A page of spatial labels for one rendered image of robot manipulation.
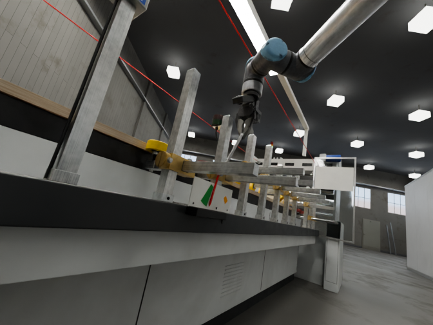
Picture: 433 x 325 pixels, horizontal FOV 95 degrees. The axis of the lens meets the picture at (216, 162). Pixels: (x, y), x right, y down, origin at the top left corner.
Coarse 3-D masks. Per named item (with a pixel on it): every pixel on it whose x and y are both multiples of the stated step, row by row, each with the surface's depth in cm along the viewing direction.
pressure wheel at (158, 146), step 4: (148, 140) 73; (152, 140) 72; (156, 140) 72; (148, 144) 72; (152, 144) 71; (156, 144) 71; (160, 144) 72; (164, 144) 73; (148, 148) 72; (152, 148) 71; (156, 148) 71; (160, 148) 72; (164, 148) 73; (152, 152) 74; (156, 152) 74; (152, 160) 74
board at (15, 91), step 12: (0, 84) 45; (12, 84) 47; (12, 96) 47; (24, 96) 48; (36, 96) 50; (48, 108) 52; (60, 108) 54; (108, 132) 64; (120, 132) 68; (132, 144) 71; (144, 144) 75; (252, 192) 151
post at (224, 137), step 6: (222, 120) 87; (228, 120) 85; (222, 126) 86; (228, 126) 85; (222, 132) 85; (228, 132) 85; (222, 138) 84; (228, 138) 85; (222, 144) 83; (228, 144) 85; (216, 150) 84; (222, 150) 82; (216, 156) 83; (222, 156) 82
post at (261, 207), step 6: (270, 150) 125; (264, 156) 126; (270, 156) 125; (264, 162) 124; (270, 162) 125; (264, 186) 120; (264, 192) 119; (258, 198) 120; (264, 198) 118; (258, 204) 119; (264, 204) 118; (258, 210) 117; (264, 210) 118
